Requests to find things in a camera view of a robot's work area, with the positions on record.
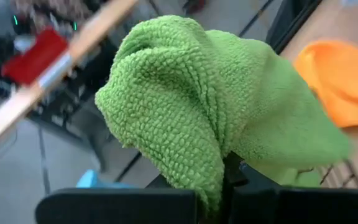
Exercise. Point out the blue water bottle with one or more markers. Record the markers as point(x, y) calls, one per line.
point(90, 181)

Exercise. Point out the black aluminium frame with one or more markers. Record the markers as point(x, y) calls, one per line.
point(291, 21)

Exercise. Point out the green microfiber towel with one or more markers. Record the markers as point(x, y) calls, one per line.
point(291, 180)
point(182, 109)

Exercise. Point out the orange microfiber towel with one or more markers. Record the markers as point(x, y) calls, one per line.
point(343, 87)

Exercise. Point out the red box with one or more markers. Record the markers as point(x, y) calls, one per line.
point(33, 59)

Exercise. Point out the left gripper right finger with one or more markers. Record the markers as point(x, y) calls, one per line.
point(306, 207)

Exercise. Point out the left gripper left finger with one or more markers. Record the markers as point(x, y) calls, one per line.
point(120, 207)

